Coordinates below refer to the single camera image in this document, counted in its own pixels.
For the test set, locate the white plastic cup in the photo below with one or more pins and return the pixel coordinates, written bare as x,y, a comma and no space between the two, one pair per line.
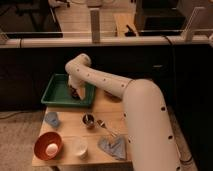
79,147

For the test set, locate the purple bowl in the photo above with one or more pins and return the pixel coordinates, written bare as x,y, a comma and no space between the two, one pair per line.
111,95

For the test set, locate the metal fork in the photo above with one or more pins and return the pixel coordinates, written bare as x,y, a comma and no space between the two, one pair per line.
103,125

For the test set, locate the small metal cup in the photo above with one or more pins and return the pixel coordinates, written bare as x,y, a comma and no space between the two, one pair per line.
88,120

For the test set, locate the white egg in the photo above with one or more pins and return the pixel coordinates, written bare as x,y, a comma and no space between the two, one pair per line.
51,149

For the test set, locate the green plastic tray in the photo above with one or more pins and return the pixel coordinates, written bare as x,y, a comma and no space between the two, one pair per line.
57,93

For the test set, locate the dark grape bunch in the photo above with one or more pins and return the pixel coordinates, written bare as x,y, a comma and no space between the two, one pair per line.
73,92

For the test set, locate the light blue cup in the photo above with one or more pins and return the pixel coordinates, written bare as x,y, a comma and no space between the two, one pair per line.
52,119

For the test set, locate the blue grey cloth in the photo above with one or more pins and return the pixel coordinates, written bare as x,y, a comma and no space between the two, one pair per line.
115,148

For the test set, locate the wooden table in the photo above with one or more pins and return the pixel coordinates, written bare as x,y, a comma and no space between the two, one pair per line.
72,126

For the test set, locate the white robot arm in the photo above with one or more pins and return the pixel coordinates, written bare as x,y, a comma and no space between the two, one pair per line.
152,143

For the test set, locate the orange bowl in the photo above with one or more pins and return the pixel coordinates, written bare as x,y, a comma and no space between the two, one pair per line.
43,141

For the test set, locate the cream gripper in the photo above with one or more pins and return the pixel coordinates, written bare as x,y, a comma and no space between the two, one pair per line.
81,91

